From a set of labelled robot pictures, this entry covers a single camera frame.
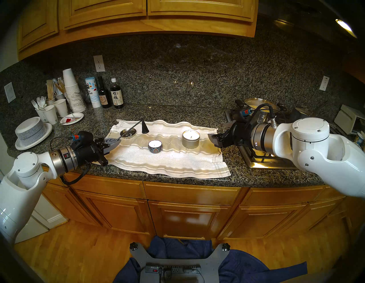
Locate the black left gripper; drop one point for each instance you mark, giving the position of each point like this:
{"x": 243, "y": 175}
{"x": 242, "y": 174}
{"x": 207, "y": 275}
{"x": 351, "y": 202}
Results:
{"x": 88, "y": 151}

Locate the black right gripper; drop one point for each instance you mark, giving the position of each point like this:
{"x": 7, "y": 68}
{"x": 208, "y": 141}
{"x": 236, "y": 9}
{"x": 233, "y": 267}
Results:
{"x": 238, "y": 134}

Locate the black candle snuffer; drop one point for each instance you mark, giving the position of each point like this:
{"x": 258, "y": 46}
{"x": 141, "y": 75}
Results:
{"x": 145, "y": 129}

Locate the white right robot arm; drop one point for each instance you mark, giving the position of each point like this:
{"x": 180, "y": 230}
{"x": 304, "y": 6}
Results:
{"x": 313, "y": 154}

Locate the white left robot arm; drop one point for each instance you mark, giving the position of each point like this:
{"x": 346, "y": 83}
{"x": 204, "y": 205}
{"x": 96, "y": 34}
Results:
{"x": 22, "y": 194}

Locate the large silver tin candle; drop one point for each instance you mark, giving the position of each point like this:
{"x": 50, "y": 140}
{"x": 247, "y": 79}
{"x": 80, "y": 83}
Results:
{"x": 191, "y": 143}

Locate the small patterned tin candle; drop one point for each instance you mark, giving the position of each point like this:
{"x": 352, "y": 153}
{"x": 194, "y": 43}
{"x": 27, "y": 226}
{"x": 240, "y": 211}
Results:
{"x": 155, "y": 148}

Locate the small round metal dish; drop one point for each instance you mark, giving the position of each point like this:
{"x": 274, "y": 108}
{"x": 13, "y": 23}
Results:
{"x": 127, "y": 134}

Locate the white striped kitchen towel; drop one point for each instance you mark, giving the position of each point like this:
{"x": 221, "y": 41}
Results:
{"x": 182, "y": 162}

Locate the stainless steel stove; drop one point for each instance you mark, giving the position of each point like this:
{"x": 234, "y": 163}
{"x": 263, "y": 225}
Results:
{"x": 256, "y": 162}

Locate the dark bottle brown label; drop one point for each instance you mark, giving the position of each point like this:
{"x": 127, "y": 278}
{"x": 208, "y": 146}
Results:
{"x": 104, "y": 99}

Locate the soy sauce bottle white label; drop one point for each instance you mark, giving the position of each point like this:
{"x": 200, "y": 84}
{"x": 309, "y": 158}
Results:
{"x": 117, "y": 98}

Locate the small plate with red packet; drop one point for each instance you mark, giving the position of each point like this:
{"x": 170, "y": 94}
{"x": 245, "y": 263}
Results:
{"x": 72, "y": 119}

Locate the white salt canister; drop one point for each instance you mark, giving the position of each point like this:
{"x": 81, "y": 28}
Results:
{"x": 93, "y": 92}

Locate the stainless steel pot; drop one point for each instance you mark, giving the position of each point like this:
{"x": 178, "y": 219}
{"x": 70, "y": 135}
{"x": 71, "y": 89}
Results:
{"x": 266, "y": 103}

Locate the tall stack of paper cups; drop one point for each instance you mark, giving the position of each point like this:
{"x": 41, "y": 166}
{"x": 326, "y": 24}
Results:
{"x": 75, "y": 95}

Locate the wooden lower cabinets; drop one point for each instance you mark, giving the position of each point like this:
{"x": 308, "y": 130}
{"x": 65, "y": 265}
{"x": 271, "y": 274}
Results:
{"x": 191, "y": 195}

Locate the wooden cabinets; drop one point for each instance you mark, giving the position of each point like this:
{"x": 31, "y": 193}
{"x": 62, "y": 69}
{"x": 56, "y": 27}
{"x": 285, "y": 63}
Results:
{"x": 128, "y": 17}
{"x": 191, "y": 195}

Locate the white paper cup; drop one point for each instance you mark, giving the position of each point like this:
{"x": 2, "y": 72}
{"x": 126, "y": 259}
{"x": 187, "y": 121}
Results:
{"x": 50, "y": 115}
{"x": 61, "y": 107}
{"x": 39, "y": 115}

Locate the paper cup with chopsticks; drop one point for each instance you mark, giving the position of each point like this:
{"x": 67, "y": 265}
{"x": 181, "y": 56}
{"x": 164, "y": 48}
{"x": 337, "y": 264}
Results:
{"x": 60, "y": 97}

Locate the paper cup with wooden stick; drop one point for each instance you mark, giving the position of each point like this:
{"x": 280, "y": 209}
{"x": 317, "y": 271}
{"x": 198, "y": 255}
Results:
{"x": 50, "y": 102}

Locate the bundle of wrapped chopsticks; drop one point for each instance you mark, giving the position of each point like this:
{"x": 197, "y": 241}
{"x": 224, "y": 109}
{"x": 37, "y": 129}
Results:
{"x": 60, "y": 85}

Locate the white plastic fork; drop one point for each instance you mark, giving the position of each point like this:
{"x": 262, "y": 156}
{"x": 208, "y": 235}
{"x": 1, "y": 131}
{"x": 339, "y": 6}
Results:
{"x": 41, "y": 101}
{"x": 34, "y": 104}

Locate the flat wooden stick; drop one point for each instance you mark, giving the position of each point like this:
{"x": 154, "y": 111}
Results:
{"x": 50, "y": 89}

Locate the dark pan with lid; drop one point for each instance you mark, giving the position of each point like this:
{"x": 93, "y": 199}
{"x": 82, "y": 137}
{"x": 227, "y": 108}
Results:
{"x": 303, "y": 111}

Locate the black base knob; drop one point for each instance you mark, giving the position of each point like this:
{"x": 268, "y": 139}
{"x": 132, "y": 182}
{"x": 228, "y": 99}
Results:
{"x": 133, "y": 246}
{"x": 226, "y": 247}

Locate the wooden upper cabinets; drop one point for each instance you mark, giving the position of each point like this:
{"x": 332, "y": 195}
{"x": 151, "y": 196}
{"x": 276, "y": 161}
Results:
{"x": 128, "y": 17}

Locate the white countertop appliance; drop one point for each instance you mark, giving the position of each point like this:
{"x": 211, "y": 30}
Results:
{"x": 346, "y": 118}

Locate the dark blue cloth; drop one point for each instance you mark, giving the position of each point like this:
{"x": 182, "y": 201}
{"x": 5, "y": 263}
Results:
{"x": 251, "y": 265}

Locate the black power strip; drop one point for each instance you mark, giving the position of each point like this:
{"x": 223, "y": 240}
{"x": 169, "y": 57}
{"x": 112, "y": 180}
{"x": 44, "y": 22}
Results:
{"x": 174, "y": 269}

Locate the printed paper cup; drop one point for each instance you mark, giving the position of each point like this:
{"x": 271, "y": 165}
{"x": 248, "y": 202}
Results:
{"x": 360, "y": 139}

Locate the black range hood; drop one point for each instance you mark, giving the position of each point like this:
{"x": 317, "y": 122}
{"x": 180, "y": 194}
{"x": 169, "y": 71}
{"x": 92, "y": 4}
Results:
{"x": 308, "y": 17}

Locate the range hood lamp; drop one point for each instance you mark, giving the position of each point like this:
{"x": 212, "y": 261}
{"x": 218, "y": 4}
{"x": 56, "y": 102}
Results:
{"x": 346, "y": 28}

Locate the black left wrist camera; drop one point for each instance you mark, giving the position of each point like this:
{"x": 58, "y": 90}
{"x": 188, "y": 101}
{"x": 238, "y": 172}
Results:
{"x": 84, "y": 137}

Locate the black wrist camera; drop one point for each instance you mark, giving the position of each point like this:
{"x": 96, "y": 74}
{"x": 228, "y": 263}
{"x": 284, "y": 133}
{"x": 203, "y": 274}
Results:
{"x": 241, "y": 116}
{"x": 84, "y": 137}

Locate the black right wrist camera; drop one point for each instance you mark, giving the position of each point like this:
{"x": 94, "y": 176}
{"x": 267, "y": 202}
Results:
{"x": 241, "y": 116}

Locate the white wall outlet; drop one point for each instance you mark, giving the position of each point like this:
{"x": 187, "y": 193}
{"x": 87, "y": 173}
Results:
{"x": 99, "y": 63}
{"x": 324, "y": 83}

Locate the white light switch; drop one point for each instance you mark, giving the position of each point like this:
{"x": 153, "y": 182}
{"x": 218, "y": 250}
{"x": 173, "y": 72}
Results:
{"x": 10, "y": 92}

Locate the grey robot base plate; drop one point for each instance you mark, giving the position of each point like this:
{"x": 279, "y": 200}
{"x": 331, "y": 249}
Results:
{"x": 214, "y": 262}

